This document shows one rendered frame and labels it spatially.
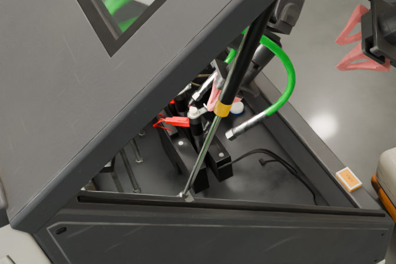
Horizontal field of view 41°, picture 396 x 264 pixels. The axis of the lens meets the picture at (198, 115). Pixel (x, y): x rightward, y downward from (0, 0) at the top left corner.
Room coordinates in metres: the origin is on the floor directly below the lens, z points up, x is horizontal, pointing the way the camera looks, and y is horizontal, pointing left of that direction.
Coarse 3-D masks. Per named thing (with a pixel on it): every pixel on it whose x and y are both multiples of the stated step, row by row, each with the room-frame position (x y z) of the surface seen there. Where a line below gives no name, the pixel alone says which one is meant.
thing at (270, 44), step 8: (264, 40) 0.66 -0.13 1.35; (272, 48) 0.66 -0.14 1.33; (280, 48) 0.66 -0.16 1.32; (280, 56) 0.66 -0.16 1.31; (288, 64) 0.66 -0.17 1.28; (288, 72) 0.66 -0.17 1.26; (288, 80) 0.66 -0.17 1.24; (288, 88) 0.66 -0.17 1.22; (288, 96) 0.66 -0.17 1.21; (280, 104) 0.66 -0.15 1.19; (272, 112) 0.66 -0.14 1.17
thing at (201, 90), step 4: (232, 52) 0.86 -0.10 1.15; (236, 52) 0.86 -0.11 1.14; (228, 56) 0.87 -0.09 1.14; (232, 56) 0.86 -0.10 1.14; (228, 60) 0.86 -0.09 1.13; (212, 76) 0.85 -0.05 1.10; (208, 80) 0.85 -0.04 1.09; (212, 80) 0.84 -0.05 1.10; (204, 84) 0.84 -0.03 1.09; (208, 84) 0.84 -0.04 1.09; (212, 84) 0.84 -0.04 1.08; (200, 88) 0.84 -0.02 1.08; (204, 88) 0.84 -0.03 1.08; (208, 88) 0.84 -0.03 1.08; (196, 92) 0.84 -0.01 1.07; (200, 92) 0.83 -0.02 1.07; (204, 92) 0.83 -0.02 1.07; (192, 96) 0.83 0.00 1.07; (196, 96) 0.83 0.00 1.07; (200, 96) 0.83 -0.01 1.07; (196, 100) 0.83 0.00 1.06
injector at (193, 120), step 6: (192, 120) 0.74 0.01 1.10; (198, 120) 0.74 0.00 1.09; (192, 126) 0.74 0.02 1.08; (198, 126) 0.74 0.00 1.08; (204, 126) 0.75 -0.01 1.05; (192, 132) 0.74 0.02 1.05; (198, 132) 0.74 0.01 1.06; (204, 132) 0.75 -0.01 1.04; (198, 138) 0.74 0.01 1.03; (198, 144) 0.74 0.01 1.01; (198, 150) 0.74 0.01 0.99; (204, 162) 0.74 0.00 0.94
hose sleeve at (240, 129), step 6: (258, 114) 0.66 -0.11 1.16; (264, 114) 0.66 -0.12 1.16; (246, 120) 0.67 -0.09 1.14; (252, 120) 0.66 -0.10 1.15; (258, 120) 0.66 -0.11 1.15; (240, 126) 0.67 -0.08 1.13; (246, 126) 0.66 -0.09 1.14; (252, 126) 0.66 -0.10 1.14; (234, 132) 0.66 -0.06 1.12; (240, 132) 0.66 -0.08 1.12
